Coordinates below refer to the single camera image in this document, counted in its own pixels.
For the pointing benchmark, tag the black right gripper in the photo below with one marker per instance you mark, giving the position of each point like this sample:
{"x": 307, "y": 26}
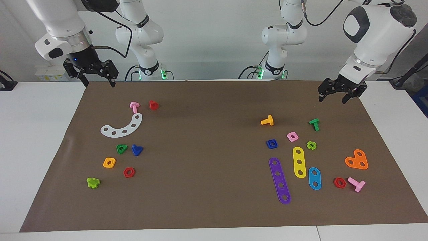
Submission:
{"x": 90, "y": 63}

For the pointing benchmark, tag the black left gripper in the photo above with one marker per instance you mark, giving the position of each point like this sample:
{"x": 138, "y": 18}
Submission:
{"x": 344, "y": 85}

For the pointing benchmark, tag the blue triangle-head plastic screw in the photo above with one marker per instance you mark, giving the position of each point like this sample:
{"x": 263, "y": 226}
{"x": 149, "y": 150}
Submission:
{"x": 136, "y": 151}

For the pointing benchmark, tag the blue square plastic nut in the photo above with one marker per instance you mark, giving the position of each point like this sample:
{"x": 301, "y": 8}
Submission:
{"x": 268, "y": 145}

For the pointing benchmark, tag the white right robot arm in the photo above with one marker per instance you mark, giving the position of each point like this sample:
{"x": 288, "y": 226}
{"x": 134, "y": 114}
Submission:
{"x": 60, "y": 20}

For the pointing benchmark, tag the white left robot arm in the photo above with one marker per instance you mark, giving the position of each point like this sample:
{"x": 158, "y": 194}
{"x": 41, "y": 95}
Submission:
{"x": 378, "y": 33}

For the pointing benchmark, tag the green plastic screw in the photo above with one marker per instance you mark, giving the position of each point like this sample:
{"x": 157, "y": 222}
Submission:
{"x": 315, "y": 124}

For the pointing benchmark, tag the small pink plastic screw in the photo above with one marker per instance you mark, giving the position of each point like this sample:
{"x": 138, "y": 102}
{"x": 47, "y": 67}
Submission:
{"x": 134, "y": 106}

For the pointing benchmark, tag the lime cross plastic nut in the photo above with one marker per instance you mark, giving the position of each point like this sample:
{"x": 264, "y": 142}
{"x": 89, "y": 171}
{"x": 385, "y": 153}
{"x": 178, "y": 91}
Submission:
{"x": 314, "y": 147}

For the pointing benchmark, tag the red plastic screw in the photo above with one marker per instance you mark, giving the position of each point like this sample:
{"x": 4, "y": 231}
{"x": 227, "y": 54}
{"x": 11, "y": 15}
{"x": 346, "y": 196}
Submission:
{"x": 153, "y": 105}

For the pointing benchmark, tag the pink square plastic nut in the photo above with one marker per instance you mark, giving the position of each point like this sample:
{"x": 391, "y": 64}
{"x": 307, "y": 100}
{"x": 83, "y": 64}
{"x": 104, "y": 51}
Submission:
{"x": 289, "y": 137}

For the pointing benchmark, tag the orange plastic screw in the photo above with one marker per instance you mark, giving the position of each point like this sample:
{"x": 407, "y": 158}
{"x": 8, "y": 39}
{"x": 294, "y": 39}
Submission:
{"x": 269, "y": 120}

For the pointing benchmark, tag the green triangle plastic nut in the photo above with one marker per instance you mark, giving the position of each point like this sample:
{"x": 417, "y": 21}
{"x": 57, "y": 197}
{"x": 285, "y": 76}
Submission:
{"x": 124, "y": 150}

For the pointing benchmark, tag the orange square plastic nut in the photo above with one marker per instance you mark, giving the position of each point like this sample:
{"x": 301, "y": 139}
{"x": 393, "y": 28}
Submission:
{"x": 105, "y": 164}

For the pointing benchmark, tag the red hexagon plastic nut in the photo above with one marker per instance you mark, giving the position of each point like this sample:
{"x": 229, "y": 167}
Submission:
{"x": 124, "y": 173}
{"x": 335, "y": 183}

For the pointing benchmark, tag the large pink plastic screw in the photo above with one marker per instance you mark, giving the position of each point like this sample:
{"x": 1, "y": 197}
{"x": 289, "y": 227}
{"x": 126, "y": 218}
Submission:
{"x": 359, "y": 185}

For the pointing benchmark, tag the lime cross-head plastic screw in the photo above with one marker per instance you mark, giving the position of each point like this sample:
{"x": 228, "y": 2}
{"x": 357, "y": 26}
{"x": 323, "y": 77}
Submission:
{"x": 92, "y": 183}

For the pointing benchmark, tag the white labelled box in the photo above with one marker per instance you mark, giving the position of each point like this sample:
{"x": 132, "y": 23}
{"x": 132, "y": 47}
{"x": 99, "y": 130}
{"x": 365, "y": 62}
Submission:
{"x": 46, "y": 73}

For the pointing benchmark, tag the white curved perforated strip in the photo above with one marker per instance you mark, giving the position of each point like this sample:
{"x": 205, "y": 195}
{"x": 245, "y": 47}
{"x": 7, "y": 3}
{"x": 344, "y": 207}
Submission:
{"x": 119, "y": 133}

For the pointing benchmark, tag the orange heart-shaped plate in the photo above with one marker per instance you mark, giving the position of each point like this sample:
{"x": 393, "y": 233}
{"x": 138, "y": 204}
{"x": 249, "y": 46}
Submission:
{"x": 357, "y": 161}

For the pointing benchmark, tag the yellow three-hole strip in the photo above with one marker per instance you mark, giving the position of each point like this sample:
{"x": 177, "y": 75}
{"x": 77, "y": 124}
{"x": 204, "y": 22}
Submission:
{"x": 299, "y": 157}

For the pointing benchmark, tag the black stand pole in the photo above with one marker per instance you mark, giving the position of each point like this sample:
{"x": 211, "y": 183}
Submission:
{"x": 409, "y": 72}

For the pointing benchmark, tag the blue two-hole strip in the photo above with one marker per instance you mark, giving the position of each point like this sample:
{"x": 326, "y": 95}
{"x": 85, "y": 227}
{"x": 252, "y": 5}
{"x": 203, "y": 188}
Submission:
{"x": 314, "y": 179}

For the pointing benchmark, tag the blue box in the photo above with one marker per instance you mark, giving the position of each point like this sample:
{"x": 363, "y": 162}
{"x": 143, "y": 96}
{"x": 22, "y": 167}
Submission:
{"x": 422, "y": 100}

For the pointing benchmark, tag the black clamp device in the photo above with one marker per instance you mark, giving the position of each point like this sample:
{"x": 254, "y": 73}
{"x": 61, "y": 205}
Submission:
{"x": 5, "y": 83}

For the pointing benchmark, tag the purple four-hole strip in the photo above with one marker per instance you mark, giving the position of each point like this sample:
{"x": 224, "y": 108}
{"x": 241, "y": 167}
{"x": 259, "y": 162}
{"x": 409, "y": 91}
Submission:
{"x": 278, "y": 179}

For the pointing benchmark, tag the brown table mat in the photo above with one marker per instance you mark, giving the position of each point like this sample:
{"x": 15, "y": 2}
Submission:
{"x": 214, "y": 184}

